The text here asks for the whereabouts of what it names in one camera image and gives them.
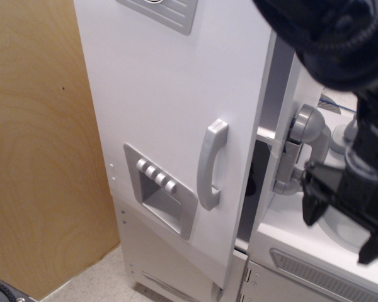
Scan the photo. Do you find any silver ice dispenser panel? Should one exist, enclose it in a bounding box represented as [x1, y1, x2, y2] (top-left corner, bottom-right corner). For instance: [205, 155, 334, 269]
[123, 143, 198, 240]

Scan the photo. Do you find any silver freezer door handle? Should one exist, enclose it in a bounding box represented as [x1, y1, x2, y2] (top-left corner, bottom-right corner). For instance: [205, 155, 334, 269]
[210, 282, 224, 302]

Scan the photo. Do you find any brass cabinet hinge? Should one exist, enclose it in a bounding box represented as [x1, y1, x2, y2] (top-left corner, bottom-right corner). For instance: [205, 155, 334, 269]
[244, 268, 251, 282]

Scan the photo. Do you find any blue cable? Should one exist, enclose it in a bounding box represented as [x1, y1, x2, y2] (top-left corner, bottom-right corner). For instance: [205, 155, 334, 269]
[318, 98, 357, 113]

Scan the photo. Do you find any white lower freezer door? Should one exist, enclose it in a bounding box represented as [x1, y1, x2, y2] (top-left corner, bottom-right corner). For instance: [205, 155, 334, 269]
[112, 194, 249, 302]

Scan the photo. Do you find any grey base with screw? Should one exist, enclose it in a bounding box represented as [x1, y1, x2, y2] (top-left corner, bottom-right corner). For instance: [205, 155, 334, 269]
[0, 280, 36, 302]

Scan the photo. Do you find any white toy fridge door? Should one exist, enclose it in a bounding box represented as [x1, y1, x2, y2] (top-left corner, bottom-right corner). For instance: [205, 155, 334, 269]
[74, 1, 273, 288]

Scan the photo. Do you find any grey oven vent panel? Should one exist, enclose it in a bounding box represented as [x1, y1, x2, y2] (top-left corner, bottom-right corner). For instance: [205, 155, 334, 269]
[270, 249, 378, 301]

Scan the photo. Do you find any silver fridge door handle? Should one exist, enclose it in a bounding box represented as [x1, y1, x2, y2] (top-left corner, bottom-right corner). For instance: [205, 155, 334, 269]
[197, 119, 229, 211]

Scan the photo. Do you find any silver toy faucet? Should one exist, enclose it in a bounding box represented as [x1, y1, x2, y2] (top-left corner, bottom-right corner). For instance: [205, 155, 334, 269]
[329, 115, 358, 155]

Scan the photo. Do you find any silver toy telephone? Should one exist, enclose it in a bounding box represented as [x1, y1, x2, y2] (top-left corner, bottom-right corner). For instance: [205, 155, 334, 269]
[273, 104, 331, 196]

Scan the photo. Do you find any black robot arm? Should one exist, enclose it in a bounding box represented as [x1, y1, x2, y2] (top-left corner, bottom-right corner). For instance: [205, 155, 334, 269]
[255, 1, 378, 264]

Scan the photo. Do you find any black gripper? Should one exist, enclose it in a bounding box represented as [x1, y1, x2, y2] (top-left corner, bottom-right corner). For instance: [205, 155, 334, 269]
[301, 147, 378, 265]

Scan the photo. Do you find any plywood board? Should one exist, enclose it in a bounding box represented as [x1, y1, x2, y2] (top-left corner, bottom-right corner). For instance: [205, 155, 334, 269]
[0, 1, 119, 299]

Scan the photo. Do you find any silver toy sink basin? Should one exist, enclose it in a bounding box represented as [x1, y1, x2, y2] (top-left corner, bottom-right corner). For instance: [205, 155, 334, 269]
[318, 206, 370, 254]

